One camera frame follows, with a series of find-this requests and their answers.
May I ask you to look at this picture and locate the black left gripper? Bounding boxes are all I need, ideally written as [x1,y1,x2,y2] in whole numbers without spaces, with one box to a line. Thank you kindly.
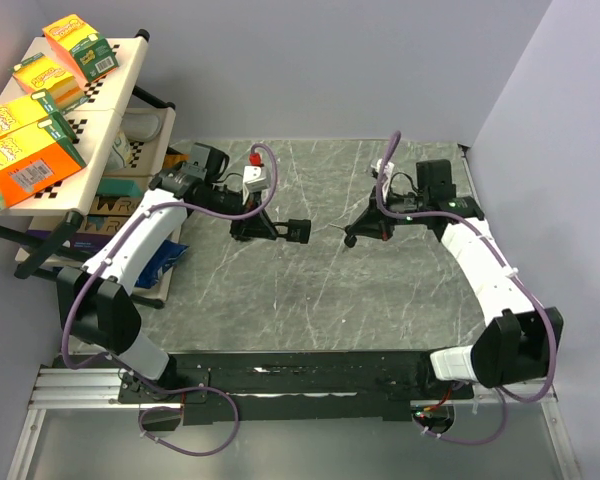
[197,182,277,240]

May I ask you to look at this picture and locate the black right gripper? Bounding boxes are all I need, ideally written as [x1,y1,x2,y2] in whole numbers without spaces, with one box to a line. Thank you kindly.
[348,183,428,242]

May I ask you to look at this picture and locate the black padlock keys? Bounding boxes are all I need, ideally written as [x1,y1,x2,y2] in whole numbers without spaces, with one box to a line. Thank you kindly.
[331,224,357,249]

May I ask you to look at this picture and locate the black Kaijing padlock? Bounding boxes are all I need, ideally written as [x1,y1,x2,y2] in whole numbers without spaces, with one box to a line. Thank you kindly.
[275,219,312,245]

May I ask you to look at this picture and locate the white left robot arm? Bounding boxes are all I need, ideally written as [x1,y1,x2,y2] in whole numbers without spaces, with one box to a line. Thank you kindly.
[56,143,279,402]

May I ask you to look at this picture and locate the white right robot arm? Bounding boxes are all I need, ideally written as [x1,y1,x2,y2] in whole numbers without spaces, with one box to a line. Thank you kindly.
[344,160,564,399]

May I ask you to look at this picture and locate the blue Doritos chip bag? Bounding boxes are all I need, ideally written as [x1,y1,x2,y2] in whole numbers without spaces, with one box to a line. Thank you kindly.
[135,240,189,289]

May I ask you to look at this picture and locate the orange snack bag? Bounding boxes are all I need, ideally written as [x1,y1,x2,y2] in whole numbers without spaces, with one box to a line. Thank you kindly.
[163,154,189,168]

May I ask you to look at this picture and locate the teal box on shelf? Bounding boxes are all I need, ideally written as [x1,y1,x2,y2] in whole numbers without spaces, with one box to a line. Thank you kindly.
[96,177,143,197]

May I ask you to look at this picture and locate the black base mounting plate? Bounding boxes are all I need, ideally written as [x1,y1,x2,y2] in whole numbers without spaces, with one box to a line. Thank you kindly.
[117,347,474,426]

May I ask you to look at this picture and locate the white folding shelf rack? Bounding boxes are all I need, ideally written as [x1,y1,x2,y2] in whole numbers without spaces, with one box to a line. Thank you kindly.
[0,29,176,281]

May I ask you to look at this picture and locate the orange sponge box top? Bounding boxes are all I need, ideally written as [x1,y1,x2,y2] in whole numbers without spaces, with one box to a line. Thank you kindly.
[42,14,119,83]

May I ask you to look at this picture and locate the large orange sponge box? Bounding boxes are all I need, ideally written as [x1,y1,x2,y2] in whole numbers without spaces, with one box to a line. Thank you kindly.
[0,118,86,211]

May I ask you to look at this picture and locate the yellow sponge pack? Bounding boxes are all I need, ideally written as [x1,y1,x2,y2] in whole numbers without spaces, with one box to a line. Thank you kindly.
[11,52,88,111]

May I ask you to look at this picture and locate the yellow sponge box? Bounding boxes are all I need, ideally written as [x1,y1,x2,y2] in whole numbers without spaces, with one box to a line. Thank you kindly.
[0,89,77,140]

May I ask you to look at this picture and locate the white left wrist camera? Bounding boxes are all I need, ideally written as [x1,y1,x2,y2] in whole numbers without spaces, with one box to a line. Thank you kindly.
[242,152,272,204]

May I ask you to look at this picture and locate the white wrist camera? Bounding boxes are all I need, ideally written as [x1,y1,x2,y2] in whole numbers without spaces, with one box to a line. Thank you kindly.
[242,152,272,204]
[370,159,395,200]

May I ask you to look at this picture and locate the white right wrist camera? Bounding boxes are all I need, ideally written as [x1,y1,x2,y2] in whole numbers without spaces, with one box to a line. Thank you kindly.
[370,159,395,200]

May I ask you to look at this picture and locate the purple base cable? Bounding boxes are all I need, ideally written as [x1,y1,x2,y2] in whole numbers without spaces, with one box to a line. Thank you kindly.
[138,387,241,459]

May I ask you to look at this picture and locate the aluminium frame rail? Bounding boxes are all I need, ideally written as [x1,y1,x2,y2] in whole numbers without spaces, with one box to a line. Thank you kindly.
[4,364,131,480]

